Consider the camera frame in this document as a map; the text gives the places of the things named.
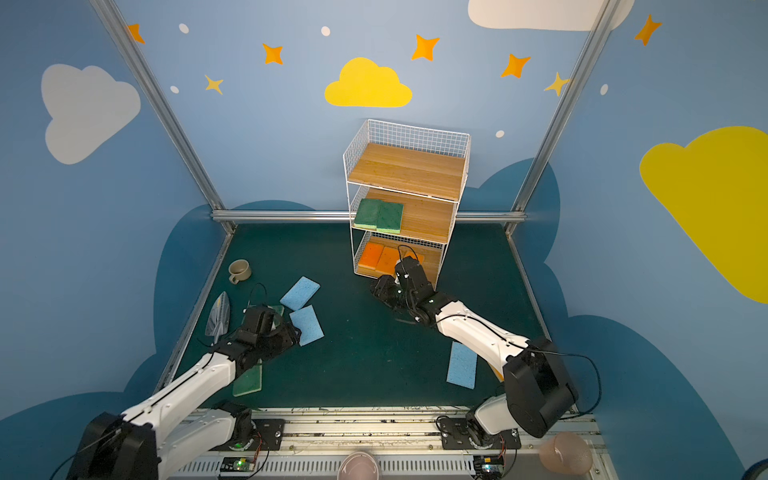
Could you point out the left green circuit board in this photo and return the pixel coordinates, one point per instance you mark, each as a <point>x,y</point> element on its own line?
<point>237,466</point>

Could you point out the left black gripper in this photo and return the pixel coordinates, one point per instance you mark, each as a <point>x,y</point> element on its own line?
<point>283,336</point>

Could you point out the grey metal garden trowel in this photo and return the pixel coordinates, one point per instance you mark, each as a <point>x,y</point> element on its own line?
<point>218,321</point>

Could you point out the orange sponge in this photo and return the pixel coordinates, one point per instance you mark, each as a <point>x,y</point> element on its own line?
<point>387,261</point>
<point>498,374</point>
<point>410,253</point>
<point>371,255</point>

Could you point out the green circuit board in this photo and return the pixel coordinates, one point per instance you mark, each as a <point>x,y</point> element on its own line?
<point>237,466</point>
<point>488,467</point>

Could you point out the aluminium front rail frame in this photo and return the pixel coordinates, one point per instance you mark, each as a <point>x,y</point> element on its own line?
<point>403,438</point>

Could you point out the blue sponge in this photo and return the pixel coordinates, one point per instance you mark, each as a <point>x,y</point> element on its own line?
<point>307,322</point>
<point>462,366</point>
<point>299,294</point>

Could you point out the right green circuit board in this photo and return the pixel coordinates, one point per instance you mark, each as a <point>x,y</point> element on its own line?
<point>488,467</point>

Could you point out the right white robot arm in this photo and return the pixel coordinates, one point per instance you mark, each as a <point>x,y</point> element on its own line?
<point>538,389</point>

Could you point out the green sponge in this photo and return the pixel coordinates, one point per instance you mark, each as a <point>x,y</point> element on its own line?
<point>249,382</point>
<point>389,220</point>

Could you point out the pink round object front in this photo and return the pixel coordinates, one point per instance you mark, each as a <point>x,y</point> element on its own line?
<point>359,466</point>

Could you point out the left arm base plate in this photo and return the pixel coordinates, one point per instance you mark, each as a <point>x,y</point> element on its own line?
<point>258,435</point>

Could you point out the beige ceramic mug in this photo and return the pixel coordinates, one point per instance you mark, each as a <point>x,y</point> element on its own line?
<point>239,271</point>

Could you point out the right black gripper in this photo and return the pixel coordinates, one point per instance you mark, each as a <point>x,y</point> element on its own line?
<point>387,289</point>

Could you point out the white wire wooden shelf rack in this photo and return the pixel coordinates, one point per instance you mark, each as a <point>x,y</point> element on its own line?
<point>422,168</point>

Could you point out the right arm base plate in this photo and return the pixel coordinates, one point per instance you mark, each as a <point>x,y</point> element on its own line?
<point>461,434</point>

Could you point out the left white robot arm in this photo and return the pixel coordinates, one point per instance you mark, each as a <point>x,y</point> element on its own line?
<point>152,440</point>

